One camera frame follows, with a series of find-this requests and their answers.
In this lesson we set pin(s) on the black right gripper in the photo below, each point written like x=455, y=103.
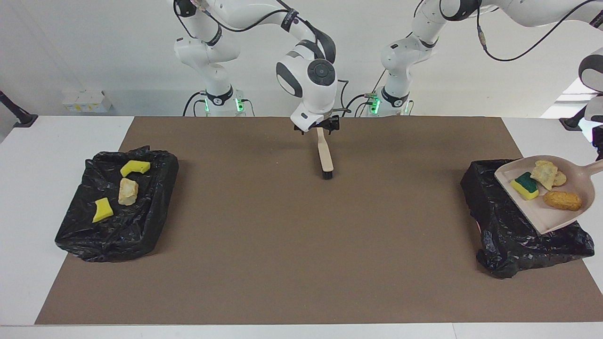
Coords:
x=320, y=123

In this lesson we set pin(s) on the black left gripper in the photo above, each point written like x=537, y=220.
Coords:
x=600, y=151

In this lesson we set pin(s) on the beige hand brush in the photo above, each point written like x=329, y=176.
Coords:
x=325, y=153

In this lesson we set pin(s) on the small striped croissant piece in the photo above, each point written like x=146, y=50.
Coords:
x=561, y=179

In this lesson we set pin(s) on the pale bread chunk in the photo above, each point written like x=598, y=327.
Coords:
x=544, y=173

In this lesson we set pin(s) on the peanut shaped bread roll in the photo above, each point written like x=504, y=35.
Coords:
x=562, y=200

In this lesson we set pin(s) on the beige plastic dustpan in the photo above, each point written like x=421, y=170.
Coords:
x=556, y=219

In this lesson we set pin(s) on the green and yellow sponge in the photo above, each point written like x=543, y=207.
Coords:
x=135, y=167
x=525, y=185

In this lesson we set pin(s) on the orange striped croissant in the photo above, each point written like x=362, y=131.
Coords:
x=128, y=192

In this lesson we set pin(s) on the plain yellow sponge piece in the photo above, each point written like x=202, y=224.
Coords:
x=102, y=210

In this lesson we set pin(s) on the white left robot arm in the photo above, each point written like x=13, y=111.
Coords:
x=414, y=47

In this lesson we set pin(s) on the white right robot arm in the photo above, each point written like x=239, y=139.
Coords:
x=311, y=80

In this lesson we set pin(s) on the black bag lined bin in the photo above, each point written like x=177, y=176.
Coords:
x=136, y=226
x=504, y=226

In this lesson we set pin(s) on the black clamp stand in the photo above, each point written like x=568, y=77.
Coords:
x=572, y=123
x=21, y=118

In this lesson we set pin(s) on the brown table mat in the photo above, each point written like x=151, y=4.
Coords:
x=330, y=263

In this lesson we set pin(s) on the white power strip box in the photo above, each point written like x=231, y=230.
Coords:
x=85, y=101

